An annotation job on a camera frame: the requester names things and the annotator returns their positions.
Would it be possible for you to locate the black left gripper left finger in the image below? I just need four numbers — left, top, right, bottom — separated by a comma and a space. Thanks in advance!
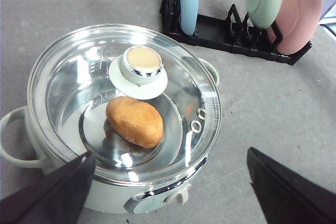
0, 151, 96, 224

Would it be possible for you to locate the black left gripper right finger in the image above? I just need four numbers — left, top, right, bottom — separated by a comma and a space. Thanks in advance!
247, 147, 336, 224

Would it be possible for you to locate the brown potato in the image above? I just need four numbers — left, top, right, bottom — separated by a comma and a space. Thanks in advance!
106, 96, 163, 148

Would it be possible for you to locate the glass steamer lid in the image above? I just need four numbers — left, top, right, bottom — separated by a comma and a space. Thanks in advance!
27, 25, 223, 183

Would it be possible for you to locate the green electric steamer pot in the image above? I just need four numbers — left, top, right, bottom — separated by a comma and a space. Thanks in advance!
0, 59, 220, 214

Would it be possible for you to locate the black plate rack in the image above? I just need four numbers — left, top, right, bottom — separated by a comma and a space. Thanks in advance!
160, 0, 312, 65

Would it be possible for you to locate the pink plate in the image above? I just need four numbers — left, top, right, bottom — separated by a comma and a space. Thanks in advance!
267, 0, 323, 55

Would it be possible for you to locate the blue plate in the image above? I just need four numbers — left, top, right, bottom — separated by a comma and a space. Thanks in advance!
179, 0, 199, 36

